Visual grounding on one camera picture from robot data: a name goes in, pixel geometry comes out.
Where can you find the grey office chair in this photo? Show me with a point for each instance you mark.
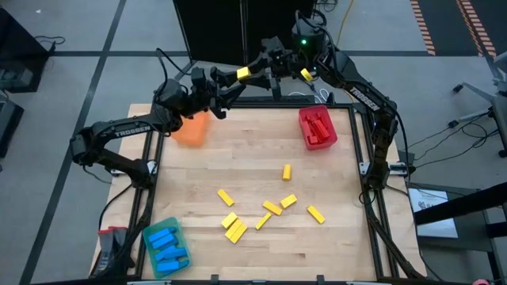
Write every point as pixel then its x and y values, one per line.
pixel 500 115

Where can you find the white paper sheet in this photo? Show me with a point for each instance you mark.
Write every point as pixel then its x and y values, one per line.
pixel 439 231

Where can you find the yellow tape tag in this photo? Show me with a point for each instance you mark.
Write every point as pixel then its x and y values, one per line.
pixel 306 74

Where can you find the red plastic bin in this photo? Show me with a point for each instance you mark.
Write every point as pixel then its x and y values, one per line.
pixel 332 142

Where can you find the black room divider panel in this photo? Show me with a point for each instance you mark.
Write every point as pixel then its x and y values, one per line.
pixel 212 27
pixel 269 20

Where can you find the yellow wooden cube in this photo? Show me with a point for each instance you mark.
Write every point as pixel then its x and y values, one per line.
pixel 243 73

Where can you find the blue wooden block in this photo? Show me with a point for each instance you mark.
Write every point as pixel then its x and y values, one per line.
pixel 171 253
pixel 165 241
pixel 161 234
pixel 173 266

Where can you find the yellow wooden block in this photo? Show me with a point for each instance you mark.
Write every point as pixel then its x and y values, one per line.
pixel 229 220
pixel 272 207
pixel 233 229
pixel 288 201
pixel 239 233
pixel 225 197
pixel 315 214
pixel 263 221

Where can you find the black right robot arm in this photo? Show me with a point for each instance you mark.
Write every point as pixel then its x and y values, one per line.
pixel 368 101

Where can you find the teal translucent bin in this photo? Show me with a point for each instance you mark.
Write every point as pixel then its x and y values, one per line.
pixel 164 225

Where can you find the red round object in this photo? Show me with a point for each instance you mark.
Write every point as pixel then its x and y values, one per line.
pixel 481 282

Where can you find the dark equipment case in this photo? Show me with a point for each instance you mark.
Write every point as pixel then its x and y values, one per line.
pixel 10 126

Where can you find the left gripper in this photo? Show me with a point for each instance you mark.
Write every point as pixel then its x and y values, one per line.
pixel 202 95

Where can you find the black stand beam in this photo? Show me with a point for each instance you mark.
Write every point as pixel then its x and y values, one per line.
pixel 467 204

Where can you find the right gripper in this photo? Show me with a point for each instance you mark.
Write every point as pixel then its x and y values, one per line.
pixel 283 59

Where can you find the orange translucent bin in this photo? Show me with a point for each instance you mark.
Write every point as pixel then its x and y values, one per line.
pixel 194 130

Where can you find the black cabinet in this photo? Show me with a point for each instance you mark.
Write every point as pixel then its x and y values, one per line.
pixel 20 51

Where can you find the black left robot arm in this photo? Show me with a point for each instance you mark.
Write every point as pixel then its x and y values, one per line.
pixel 130 128

